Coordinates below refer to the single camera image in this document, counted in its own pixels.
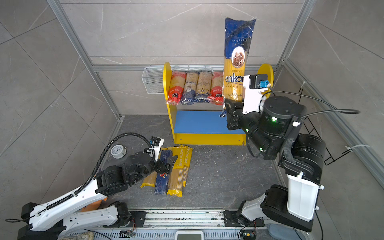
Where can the white digital display device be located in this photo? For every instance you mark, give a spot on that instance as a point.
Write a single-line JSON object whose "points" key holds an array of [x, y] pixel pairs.
{"points": [[189, 235]]}

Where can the yellow Pastatime spaghetti bag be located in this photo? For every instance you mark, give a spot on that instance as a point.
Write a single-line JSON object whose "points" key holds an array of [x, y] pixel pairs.
{"points": [[177, 174]]}

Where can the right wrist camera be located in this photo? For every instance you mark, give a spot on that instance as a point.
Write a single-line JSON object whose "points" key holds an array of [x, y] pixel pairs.
{"points": [[255, 86]]}

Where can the dark blue spaghetti No5 bag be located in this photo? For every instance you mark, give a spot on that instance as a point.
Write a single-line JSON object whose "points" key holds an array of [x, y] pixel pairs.
{"points": [[161, 185]]}

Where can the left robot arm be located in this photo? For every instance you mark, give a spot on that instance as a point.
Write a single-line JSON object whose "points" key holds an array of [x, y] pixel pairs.
{"points": [[48, 222]]}

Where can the white wire basket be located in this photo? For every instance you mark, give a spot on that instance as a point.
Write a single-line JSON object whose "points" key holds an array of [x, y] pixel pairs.
{"points": [[152, 76]]}

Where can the yellow shelf unit frame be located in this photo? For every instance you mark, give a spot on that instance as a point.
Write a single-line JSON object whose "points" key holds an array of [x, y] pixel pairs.
{"points": [[202, 139]]}

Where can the blue grey cloth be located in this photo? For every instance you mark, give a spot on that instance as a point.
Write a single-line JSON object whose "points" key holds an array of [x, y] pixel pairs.
{"points": [[279, 232]]}

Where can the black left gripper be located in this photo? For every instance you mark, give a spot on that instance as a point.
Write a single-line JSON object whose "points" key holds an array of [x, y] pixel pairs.
{"points": [[169, 165]]}

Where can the round white gauge clock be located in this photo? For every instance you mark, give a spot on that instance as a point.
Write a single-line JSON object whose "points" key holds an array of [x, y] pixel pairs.
{"points": [[118, 151]]}

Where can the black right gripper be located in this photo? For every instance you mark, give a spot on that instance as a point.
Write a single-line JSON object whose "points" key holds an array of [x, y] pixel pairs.
{"points": [[235, 115]]}

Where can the red clear spaghetti bag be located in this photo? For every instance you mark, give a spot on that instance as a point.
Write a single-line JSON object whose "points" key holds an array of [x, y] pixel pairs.
{"points": [[177, 84]]}

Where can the blue Ankara spaghetti bag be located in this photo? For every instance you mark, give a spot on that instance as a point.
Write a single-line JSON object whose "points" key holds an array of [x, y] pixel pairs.
{"points": [[238, 39]]}

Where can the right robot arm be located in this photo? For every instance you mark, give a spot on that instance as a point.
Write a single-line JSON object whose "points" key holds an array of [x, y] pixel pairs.
{"points": [[275, 131]]}

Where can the blue-end Chinese spaghetti bag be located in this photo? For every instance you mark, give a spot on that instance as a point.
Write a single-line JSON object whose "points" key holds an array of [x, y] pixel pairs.
{"points": [[203, 87]]}

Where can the blue Ankara bag label down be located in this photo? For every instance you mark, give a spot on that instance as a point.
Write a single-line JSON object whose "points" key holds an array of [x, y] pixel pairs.
{"points": [[189, 92]]}

